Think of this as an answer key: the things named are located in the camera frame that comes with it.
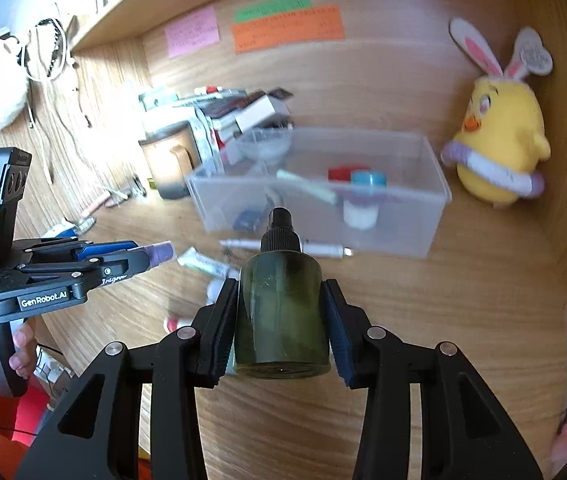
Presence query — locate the green paper note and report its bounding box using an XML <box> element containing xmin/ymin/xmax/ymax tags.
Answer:
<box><xmin>233</xmin><ymin>0</ymin><xmax>312</xmax><ymax>23</ymax></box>

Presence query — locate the dark green spray bottle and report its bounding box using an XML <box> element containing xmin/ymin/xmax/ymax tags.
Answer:
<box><xmin>233</xmin><ymin>207</ymin><xmax>330</xmax><ymax>380</ymax></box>

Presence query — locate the purple small bottle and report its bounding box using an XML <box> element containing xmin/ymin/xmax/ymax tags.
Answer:
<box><xmin>143</xmin><ymin>240</ymin><xmax>176</xmax><ymax>269</ymax></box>

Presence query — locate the orange paper note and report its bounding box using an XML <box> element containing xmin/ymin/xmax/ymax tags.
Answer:
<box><xmin>231</xmin><ymin>6</ymin><xmax>345</xmax><ymax>53</ymax></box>

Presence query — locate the red tea box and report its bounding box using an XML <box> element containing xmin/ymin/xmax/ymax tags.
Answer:
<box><xmin>328</xmin><ymin>165</ymin><xmax>370</xmax><ymax>182</ymax></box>

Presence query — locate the clear plastic storage bin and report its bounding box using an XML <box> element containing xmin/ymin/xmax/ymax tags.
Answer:
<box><xmin>187</xmin><ymin>128</ymin><xmax>451</xmax><ymax>258</ymax></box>

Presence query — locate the pale green tube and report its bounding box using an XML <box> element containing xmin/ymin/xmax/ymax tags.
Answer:
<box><xmin>276</xmin><ymin>169</ymin><xmax>339</xmax><ymax>205</ymax></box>

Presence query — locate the red white marker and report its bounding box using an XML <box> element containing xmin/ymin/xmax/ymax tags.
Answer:
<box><xmin>194</xmin><ymin>86</ymin><xmax>231</xmax><ymax>96</ymax></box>

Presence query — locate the brown mug with lid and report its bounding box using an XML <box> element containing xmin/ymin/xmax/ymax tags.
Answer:
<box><xmin>138</xmin><ymin>122</ymin><xmax>201</xmax><ymax>200</ymax></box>

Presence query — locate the silver pen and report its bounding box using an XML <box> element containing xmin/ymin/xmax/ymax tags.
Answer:
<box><xmin>219</xmin><ymin>238</ymin><xmax>354</xmax><ymax>259</ymax></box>

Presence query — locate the bowl of beads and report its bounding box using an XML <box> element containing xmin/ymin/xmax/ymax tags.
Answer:
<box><xmin>236</xmin><ymin>128</ymin><xmax>293</xmax><ymax>164</ymax></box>

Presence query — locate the person left hand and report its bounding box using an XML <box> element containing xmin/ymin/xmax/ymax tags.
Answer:
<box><xmin>9</xmin><ymin>320</ymin><xmax>37</xmax><ymax>379</ymax></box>

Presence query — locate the yellow chick plush toy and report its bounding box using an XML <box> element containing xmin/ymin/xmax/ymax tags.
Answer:
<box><xmin>441</xmin><ymin>18</ymin><xmax>553</xmax><ymax>207</ymax></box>

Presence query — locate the white small cardboard box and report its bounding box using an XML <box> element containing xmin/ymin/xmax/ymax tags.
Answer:
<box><xmin>234</xmin><ymin>96</ymin><xmax>290</xmax><ymax>133</ymax></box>

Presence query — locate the stack of books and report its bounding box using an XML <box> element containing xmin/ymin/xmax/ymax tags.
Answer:
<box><xmin>138</xmin><ymin>87</ymin><xmax>265</xmax><ymax>162</ymax></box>

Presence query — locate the pink paper note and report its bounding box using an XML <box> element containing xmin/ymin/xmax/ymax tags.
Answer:
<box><xmin>163</xmin><ymin>6</ymin><xmax>220</xmax><ymax>58</ymax></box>

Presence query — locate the white ointment tube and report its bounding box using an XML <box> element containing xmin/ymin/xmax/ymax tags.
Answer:
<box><xmin>177</xmin><ymin>247</ymin><xmax>240</xmax><ymax>280</ymax></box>

